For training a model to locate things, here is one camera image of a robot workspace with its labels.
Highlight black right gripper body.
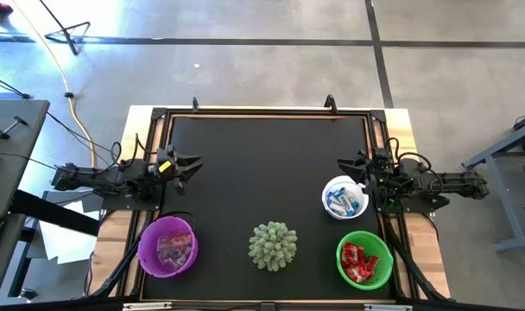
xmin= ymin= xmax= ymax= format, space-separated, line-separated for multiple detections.
xmin=364 ymin=148 xmax=396 ymax=186

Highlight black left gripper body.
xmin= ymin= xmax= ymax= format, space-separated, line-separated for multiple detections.
xmin=148 ymin=145 xmax=180 ymax=185

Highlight clear hard candy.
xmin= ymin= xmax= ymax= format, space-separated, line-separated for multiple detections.
xmin=175 ymin=232 xmax=193 ymax=259
xmin=157 ymin=240 xmax=180 ymax=267

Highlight red Skittles packet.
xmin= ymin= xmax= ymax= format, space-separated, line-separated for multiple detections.
xmin=340 ymin=241 xmax=366 ymax=264
xmin=361 ymin=255 xmax=381 ymax=273
xmin=346 ymin=263 xmax=370 ymax=284

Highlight succulent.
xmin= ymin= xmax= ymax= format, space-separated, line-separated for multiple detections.
xmin=248 ymin=220 xmax=299 ymax=273

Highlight white bowl with black face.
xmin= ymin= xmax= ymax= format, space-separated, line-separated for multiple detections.
xmin=321 ymin=175 xmax=370 ymax=220

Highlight black table mat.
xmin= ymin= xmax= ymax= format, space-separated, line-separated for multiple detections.
xmin=152 ymin=114 xmax=395 ymax=302

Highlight purple plastic bowl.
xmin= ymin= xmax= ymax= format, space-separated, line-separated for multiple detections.
xmin=137 ymin=215 xmax=199 ymax=279

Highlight green plastic bowl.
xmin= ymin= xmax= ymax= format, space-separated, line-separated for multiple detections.
xmin=335 ymin=230 xmax=395 ymax=291

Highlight white paper sheets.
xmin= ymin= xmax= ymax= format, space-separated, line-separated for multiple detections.
xmin=37 ymin=200 xmax=100 ymax=265

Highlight grey desk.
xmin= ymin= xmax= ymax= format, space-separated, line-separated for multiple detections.
xmin=0 ymin=98 xmax=51 ymax=303

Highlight black floor stand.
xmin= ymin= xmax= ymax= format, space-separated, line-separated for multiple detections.
xmin=37 ymin=0 xmax=92 ymax=56

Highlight black aluminium table frame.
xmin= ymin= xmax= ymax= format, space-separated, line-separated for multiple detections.
xmin=89 ymin=105 xmax=452 ymax=311

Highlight yellow hanging cable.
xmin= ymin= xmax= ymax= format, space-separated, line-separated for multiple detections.
xmin=9 ymin=0 xmax=98 ymax=169

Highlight black diagonal frame strut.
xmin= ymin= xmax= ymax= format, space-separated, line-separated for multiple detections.
xmin=385 ymin=215 xmax=447 ymax=301
xmin=92 ymin=211 xmax=155 ymax=299

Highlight grey metal desk frame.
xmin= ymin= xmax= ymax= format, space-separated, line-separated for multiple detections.
xmin=462 ymin=110 xmax=525 ymax=254

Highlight silver metal bracket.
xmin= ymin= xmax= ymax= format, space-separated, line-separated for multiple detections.
xmin=364 ymin=303 xmax=414 ymax=311
xmin=123 ymin=301 xmax=173 ymax=311

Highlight black floor cable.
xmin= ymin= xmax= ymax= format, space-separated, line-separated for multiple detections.
xmin=0 ymin=72 xmax=33 ymax=100

